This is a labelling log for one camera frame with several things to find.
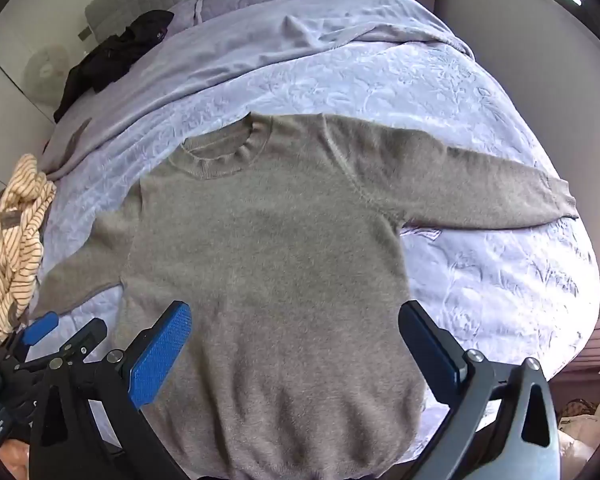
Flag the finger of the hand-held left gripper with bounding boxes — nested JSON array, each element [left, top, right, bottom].
[[15, 317, 108, 376], [0, 311, 61, 376]]

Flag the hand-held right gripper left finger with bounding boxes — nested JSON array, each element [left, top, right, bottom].
[[27, 301, 196, 480]]

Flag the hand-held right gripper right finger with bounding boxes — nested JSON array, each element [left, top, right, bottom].
[[397, 301, 563, 480]]

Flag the grey-brown knit sweater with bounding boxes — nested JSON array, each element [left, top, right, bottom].
[[30, 112, 579, 480]]

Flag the black clothes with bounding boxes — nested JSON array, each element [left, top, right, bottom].
[[53, 9, 175, 123]]

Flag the cream striped garment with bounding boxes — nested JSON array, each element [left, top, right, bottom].
[[0, 154, 57, 341]]

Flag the brown patterned bag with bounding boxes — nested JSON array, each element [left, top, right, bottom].
[[560, 397, 598, 421]]

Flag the lavender embossed blanket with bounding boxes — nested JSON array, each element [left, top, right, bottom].
[[40, 40, 600, 476]]

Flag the white fan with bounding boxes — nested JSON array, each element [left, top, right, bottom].
[[22, 44, 71, 106]]

